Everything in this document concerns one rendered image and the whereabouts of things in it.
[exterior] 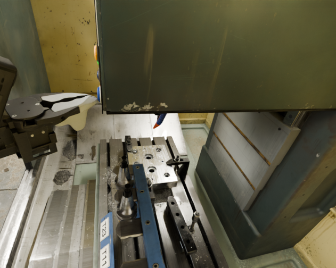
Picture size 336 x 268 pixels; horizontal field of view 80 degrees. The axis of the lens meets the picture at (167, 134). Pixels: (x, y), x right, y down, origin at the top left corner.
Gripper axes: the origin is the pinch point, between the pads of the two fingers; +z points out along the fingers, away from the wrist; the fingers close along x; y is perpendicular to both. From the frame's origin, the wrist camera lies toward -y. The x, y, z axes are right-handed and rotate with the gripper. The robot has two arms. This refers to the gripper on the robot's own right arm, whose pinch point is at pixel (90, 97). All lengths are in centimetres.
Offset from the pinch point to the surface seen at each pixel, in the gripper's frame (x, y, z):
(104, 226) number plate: -9, 64, 4
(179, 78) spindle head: 10.2, -5.0, 13.5
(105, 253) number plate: 1, 63, -1
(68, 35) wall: -124, 17, 46
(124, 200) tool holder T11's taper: 6.3, 29.4, 3.7
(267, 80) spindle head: 20.5, -5.5, 31.4
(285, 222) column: 43, 61, 66
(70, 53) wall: -125, 29, 46
